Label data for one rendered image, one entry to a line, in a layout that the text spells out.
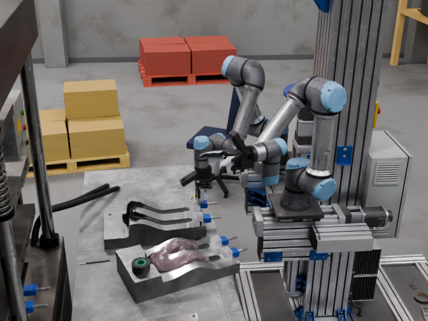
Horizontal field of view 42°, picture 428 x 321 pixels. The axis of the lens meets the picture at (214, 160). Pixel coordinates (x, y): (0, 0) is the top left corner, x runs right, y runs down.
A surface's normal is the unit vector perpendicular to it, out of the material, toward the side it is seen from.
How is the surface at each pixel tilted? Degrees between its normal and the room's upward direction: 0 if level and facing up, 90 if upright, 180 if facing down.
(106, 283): 0
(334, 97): 82
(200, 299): 0
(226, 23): 90
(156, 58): 90
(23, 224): 0
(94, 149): 90
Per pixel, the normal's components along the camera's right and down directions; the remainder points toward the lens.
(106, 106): 0.22, 0.42
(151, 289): 0.45, 0.39
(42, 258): 0.01, -0.90
